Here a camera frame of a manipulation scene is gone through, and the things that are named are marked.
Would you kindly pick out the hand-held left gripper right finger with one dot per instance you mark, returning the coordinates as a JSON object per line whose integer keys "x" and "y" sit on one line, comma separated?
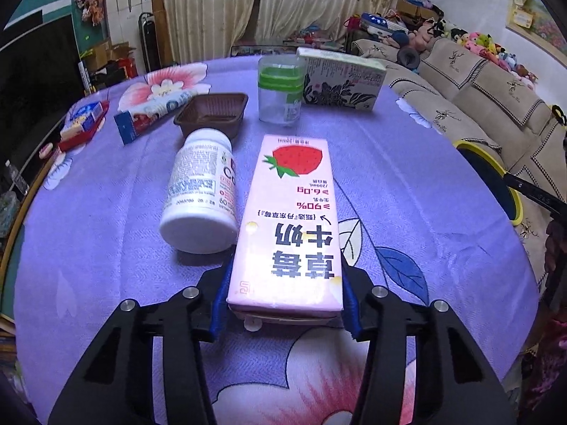
{"x": 352, "y": 314}

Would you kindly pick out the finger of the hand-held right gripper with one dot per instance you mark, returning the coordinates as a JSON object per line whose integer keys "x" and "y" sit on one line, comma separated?
{"x": 518, "y": 183}

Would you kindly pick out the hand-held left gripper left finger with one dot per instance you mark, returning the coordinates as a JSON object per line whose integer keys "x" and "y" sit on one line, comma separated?
{"x": 219, "y": 318}

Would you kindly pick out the yellow-rimmed trash bin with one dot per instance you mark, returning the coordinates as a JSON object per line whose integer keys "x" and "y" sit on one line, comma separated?
{"x": 487, "y": 172}

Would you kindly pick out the pink strawberry milk carton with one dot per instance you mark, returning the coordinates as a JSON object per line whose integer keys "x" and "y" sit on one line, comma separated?
{"x": 288, "y": 230}

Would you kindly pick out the black and yellow toy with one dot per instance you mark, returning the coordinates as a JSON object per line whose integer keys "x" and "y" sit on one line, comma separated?
{"x": 559, "y": 115}

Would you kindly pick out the beige sofa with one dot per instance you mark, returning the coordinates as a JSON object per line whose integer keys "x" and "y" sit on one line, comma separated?
{"x": 478, "y": 97}

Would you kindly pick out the purple floral tablecloth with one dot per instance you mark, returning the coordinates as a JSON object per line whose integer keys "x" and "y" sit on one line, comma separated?
{"x": 398, "y": 177}

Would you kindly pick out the white supplement bottle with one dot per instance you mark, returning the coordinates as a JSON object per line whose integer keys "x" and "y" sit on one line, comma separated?
{"x": 195, "y": 195}

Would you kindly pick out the person's dark patterned clothing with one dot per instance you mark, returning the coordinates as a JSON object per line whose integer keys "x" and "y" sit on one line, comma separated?
{"x": 553, "y": 341}

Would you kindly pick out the pile of plush toys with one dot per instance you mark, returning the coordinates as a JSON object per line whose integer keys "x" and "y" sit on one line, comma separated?
{"x": 483, "y": 42}

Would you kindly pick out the floral tissue box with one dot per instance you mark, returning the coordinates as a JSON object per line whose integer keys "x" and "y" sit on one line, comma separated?
{"x": 341, "y": 84}

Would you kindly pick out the blue star-patterned bag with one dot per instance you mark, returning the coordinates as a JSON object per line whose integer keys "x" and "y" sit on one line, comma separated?
{"x": 381, "y": 24}

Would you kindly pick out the brown plastic tray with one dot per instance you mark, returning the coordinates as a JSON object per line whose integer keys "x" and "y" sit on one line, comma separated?
{"x": 208, "y": 108}

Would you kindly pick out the blue and white packet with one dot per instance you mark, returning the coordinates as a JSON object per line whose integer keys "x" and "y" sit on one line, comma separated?
{"x": 146, "y": 117}

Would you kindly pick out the yellow and teal TV cabinet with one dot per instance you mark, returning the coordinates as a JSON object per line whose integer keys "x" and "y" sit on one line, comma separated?
{"x": 11, "y": 248}

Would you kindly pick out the glass bowl with plastic wrap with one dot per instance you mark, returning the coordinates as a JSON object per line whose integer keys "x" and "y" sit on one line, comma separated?
{"x": 8, "y": 210}

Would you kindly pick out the small pink dish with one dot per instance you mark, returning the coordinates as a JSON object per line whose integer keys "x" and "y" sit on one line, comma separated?
{"x": 47, "y": 151}

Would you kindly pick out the blue and red box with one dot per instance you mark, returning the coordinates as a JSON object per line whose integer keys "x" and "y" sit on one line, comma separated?
{"x": 82, "y": 119}

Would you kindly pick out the clear water bottle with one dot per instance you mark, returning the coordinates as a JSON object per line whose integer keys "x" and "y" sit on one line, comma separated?
{"x": 17, "y": 177}

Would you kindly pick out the glass coffee table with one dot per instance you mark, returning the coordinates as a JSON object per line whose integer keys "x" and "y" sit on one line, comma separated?
{"x": 288, "y": 46}

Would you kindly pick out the black tower fan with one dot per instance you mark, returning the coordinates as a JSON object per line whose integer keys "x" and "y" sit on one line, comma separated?
{"x": 149, "y": 42}

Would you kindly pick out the open cardboard box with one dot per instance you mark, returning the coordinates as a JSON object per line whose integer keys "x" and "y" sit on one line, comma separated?
{"x": 110, "y": 53}

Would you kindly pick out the large black television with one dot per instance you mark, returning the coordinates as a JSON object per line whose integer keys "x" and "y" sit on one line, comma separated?
{"x": 35, "y": 97}

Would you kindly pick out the white standing air conditioner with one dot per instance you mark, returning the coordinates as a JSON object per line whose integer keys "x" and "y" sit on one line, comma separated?
{"x": 128, "y": 0}

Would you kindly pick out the hanging flower decoration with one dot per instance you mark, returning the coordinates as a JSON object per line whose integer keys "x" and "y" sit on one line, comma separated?
{"x": 89, "y": 0}

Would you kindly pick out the framed wall picture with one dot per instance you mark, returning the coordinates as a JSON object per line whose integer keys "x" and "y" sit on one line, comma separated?
{"x": 536, "y": 13}

